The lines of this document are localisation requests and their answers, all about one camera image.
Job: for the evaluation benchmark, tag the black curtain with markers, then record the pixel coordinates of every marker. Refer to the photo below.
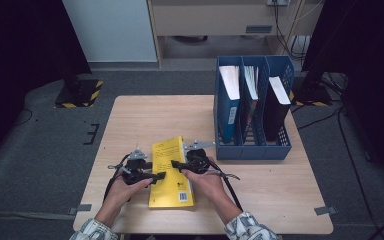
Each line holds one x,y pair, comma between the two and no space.
13,50
363,50

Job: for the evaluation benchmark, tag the blue file rack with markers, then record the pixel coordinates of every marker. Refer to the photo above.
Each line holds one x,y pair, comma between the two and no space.
263,153

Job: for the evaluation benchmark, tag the white power strip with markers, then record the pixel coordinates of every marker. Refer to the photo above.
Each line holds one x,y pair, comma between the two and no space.
277,2

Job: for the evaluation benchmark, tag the black book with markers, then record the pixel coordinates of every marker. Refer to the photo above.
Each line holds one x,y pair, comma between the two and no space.
275,113

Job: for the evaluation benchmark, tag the person's left hand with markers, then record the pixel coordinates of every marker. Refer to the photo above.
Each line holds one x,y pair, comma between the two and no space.
123,195

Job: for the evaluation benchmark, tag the person's right hand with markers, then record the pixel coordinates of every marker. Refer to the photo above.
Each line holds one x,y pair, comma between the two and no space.
208,186

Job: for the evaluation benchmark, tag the white panel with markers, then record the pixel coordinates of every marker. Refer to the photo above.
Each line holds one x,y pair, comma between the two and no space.
110,30

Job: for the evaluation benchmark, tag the blue book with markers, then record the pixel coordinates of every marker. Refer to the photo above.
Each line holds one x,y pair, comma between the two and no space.
230,106

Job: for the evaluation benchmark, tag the yellow book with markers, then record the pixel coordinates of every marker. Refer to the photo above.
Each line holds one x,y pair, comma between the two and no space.
171,190

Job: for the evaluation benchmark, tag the beige wooden cabinet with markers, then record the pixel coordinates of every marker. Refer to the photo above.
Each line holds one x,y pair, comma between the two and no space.
206,20

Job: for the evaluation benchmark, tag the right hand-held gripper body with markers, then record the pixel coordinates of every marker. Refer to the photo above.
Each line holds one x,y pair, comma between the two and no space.
198,160

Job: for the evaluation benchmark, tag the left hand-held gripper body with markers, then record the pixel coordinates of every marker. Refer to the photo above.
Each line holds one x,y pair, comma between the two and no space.
133,168

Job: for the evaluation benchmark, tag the striped stand base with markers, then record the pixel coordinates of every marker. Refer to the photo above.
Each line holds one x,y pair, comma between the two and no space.
310,96
80,96

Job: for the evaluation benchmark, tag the illustrated teal book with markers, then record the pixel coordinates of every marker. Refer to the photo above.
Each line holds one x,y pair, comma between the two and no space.
250,100

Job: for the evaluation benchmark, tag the grey tape piece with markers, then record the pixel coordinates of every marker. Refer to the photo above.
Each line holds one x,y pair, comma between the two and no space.
80,209
325,210

